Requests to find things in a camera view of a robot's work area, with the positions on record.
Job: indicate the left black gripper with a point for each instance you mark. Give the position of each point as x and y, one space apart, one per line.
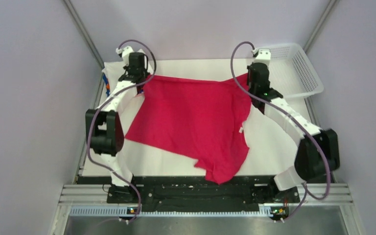
145 72

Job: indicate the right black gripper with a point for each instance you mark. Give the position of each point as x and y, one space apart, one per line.
248 67

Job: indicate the red t shirt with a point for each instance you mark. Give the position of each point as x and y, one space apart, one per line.
196 118

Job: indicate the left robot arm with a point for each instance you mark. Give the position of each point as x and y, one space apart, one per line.
104 131

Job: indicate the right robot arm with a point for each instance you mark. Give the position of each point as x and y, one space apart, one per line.
317 149

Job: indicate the white folded t shirt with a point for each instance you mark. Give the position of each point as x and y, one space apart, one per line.
114 70

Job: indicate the white plastic basket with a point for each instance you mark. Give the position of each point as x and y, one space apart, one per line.
291 72

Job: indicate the blue floral folded t shirt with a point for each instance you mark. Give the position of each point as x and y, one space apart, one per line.
105 80

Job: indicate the left aluminium frame post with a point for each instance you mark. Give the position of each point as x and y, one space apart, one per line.
83 31

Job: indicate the aluminium frame post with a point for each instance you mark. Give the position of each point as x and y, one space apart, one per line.
319 25
83 31

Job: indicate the right aluminium frame post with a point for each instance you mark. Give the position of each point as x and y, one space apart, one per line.
319 25

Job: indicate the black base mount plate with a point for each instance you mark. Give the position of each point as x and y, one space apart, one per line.
193 193

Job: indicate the white slotted cable duct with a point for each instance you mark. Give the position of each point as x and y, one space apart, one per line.
117 211

